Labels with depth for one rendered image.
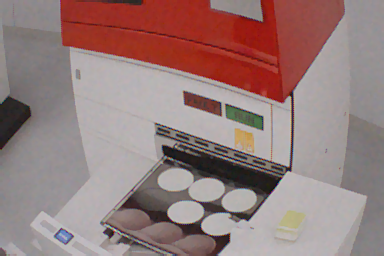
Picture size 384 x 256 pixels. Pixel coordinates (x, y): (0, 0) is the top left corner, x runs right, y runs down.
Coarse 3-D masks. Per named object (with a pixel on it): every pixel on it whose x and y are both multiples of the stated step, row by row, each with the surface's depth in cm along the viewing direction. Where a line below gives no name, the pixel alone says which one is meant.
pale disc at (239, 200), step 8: (232, 192) 197; (240, 192) 197; (248, 192) 196; (224, 200) 195; (232, 200) 194; (240, 200) 194; (248, 200) 194; (232, 208) 192; (240, 208) 191; (248, 208) 191
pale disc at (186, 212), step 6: (174, 204) 195; (180, 204) 195; (186, 204) 195; (192, 204) 195; (198, 204) 194; (168, 210) 193; (174, 210) 193; (180, 210) 193; (186, 210) 193; (192, 210) 193; (198, 210) 192; (174, 216) 191; (180, 216) 191; (186, 216) 191; (192, 216) 191; (198, 216) 190; (180, 222) 189; (186, 222) 189; (192, 222) 189
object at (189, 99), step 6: (186, 96) 198; (192, 96) 197; (186, 102) 199; (192, 102) 198; (198, 102) 197; (204, 102) 196; (210, 102) 194; (204, 108) 197; (210, 108) 196; (216, 108) 194
